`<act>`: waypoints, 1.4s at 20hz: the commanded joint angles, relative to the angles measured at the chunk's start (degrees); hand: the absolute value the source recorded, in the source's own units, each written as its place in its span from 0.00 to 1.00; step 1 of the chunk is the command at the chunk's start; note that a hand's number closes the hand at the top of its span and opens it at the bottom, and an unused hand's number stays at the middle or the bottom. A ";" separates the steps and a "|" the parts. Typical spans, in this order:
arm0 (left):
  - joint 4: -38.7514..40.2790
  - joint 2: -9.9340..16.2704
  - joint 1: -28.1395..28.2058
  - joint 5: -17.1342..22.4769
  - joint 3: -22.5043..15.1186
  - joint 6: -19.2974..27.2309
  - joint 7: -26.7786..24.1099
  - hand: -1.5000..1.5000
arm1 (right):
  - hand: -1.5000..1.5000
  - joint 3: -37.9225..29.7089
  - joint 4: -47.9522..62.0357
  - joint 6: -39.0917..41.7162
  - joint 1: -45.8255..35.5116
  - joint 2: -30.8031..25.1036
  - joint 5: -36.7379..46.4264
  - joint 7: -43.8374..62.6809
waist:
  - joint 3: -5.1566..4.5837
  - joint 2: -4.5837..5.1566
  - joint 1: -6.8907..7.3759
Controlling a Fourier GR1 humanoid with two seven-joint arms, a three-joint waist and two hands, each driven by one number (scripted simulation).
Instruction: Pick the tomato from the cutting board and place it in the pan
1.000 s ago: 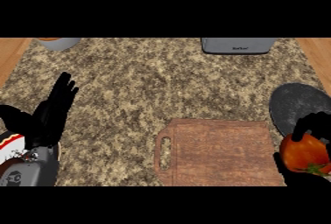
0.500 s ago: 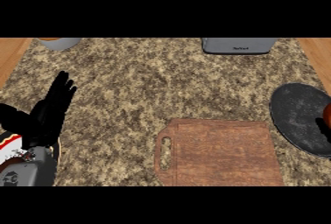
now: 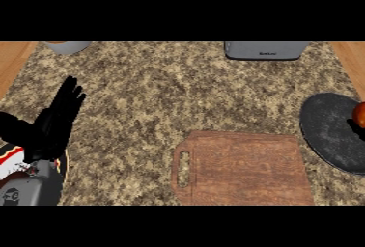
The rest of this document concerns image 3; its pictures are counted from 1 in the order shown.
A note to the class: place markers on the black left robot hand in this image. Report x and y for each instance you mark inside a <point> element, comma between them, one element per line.
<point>56,119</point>

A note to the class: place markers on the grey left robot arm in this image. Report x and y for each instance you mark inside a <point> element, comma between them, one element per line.
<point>32,186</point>

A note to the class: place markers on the brown wooden cutting board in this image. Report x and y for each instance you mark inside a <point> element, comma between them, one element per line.
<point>242,169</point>

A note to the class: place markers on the dark grey pan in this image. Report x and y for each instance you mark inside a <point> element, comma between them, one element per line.
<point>329,131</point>

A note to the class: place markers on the red tomato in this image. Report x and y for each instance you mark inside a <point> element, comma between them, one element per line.
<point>359,115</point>

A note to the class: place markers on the white plate with red rim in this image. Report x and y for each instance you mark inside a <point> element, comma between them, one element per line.
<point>12,159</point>

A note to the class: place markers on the grey round pot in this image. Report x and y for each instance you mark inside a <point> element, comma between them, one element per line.
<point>68,46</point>

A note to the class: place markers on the grey rectangular appliance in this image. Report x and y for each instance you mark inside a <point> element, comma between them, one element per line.
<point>266,49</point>

